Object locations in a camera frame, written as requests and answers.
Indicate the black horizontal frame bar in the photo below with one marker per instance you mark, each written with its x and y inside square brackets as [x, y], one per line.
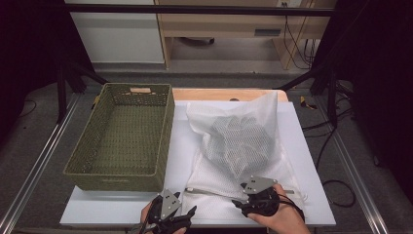
[195, 9]

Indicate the black metal stand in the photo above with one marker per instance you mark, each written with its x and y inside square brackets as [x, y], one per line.
[61, 94]
[331, 97]

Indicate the light wooden desk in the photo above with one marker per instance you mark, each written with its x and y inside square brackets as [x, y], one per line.
[227, 24]

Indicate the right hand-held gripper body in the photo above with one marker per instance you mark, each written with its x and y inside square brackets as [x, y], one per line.
[259, 195]

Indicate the yellow and black tool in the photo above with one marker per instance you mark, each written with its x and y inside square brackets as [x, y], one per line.
[303, 101]

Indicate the person's right hand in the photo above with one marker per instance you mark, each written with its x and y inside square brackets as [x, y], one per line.
[285, 221]

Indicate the person's left hand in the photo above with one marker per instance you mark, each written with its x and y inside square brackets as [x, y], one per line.
[144, 216]

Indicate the green woven basket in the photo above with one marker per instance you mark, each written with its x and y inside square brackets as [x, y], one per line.
[130, 136]

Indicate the aluminium floor rail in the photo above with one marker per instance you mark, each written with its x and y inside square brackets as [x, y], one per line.
[345, 156]
[35, 169]

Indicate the black curtain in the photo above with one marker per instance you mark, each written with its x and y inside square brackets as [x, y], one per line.
[29, 48]
[383, 65]

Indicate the white cabinet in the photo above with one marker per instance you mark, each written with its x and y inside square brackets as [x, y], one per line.
[120, 39]

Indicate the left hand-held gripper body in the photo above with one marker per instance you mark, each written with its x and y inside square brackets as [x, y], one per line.
[168, 204]

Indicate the white wall socket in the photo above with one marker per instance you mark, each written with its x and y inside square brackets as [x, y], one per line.
[287, 3]

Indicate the white mesh laundry bag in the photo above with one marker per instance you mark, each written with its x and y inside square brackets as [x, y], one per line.
[263, 107]

